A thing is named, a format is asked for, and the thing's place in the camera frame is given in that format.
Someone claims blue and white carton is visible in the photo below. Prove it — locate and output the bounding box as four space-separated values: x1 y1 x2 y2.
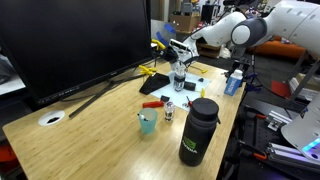
223 68 245 97

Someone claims cardboard box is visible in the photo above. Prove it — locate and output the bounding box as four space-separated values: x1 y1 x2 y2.
169 13 203 33

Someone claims white desk cable grommet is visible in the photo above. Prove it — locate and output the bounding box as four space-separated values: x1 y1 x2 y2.
37 109 66 127

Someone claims black felt eraser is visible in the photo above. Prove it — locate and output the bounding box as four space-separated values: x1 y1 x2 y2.
183 81 197 92

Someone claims grey white machine housing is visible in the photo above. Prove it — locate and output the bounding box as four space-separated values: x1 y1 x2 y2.
280 93 320 163

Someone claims black water bottle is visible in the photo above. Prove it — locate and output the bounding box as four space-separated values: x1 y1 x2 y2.
178 97 222 168

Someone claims short aluminium bracket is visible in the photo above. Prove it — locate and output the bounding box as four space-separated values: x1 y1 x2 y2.
266 109 291 132

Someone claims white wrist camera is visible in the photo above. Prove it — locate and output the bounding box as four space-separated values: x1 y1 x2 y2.
169 38 191 52

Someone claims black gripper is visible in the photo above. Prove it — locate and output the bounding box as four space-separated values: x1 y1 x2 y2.
159 45 184 64

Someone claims black clamp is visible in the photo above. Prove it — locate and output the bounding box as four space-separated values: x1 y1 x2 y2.
226 54 254 80

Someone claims red screwdriver with key ring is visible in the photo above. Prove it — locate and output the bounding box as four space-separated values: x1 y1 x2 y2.
181 95 195 109

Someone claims large yellow handled tool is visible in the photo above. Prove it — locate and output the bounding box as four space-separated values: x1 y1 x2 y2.
151 38 167 52

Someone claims white board with blue tape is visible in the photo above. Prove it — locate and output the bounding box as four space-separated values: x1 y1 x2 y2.
150 19 178 48

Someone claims blue clamp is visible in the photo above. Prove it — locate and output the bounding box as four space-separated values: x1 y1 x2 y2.
242 72 264 94

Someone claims white paper mat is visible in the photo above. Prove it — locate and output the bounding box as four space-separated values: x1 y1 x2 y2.
149 67 212 112

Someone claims black monitor stand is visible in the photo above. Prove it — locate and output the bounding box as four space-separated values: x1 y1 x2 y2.
59 56 161 119

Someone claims large black computer monitor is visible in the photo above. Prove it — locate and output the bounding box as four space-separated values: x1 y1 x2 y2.
0 0 154 107

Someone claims tall clear glass bottle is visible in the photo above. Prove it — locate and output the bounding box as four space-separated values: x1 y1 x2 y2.
173 63 187 93

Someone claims orange sofa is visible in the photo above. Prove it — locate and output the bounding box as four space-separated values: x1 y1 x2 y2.
248 36 309 61

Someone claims small clear glass jar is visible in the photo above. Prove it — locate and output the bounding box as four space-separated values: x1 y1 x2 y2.
163 101 176 122

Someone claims long aluminium extrusion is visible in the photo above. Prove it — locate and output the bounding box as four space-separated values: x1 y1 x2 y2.
266 141 320 168

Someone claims red floor mat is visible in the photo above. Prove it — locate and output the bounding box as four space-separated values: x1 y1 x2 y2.
270 79 292 100

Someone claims black wedge tool holder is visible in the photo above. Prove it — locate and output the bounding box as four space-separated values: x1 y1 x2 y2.
138 72 171 96

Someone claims thin rod with yellow end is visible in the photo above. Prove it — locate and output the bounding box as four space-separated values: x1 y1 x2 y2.
190 65 209 75

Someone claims teal plastic cup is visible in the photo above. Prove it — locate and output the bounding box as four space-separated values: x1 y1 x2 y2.
137 107 159 135

